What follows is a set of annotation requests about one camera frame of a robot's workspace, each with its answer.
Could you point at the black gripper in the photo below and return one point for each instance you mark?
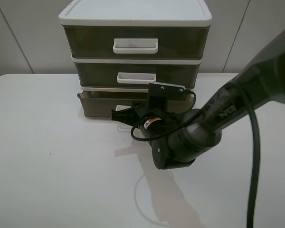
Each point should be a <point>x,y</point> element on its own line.
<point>151,124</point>

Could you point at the dark translucent drawer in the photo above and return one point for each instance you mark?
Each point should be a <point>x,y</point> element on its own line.
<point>173,42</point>
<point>98,104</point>
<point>105,74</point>

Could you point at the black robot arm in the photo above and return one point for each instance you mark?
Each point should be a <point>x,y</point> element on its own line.
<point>178,139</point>

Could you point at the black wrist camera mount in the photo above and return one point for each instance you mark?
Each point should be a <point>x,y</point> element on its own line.
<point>160,93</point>

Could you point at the white plastic drawer cabinet frame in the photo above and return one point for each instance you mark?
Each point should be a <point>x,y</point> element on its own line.
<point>135,13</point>

